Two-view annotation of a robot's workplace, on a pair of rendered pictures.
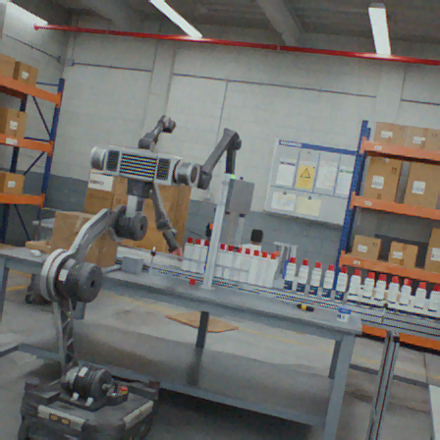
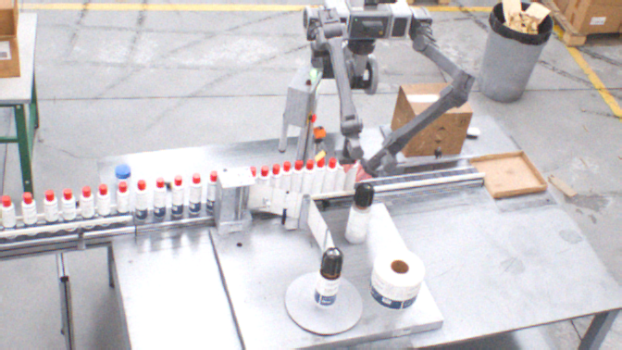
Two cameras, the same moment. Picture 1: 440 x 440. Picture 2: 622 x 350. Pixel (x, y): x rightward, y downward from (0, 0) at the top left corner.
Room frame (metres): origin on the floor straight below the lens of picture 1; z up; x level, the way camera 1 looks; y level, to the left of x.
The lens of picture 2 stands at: (5.76, -1.65, 3.50)
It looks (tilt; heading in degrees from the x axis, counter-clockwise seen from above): 39 degrees down; 144
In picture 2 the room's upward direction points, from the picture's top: 10 degrees clockwise
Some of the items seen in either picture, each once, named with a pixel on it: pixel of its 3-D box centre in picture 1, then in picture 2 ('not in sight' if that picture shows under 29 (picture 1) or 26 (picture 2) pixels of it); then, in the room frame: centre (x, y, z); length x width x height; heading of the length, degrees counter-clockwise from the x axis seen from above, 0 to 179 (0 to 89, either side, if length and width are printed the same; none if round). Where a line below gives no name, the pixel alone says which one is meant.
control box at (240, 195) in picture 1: (236, 195); (303, 96); (3.40, -0.06, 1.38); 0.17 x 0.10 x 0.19; 134
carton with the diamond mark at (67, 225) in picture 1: (85, 239); (430, 119); (3.34, 0.75, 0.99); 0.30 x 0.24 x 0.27; 74
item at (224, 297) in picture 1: (193, 277); (356, 230); (3.72, 0.11, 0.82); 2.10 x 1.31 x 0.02; 79
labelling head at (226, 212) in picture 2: (281, 265); (233, 199); (3.51, -0.41, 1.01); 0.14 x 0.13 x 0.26; 79
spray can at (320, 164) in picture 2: not in sight; (317, 176); (3.49, 0.02, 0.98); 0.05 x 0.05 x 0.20
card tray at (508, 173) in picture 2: (57, 248); (508, 173); (3.70, 1.00, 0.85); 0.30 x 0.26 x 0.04; 79
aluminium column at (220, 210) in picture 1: (217, 230); (306, 126); (3.35, 0.01, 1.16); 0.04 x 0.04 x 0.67; 79
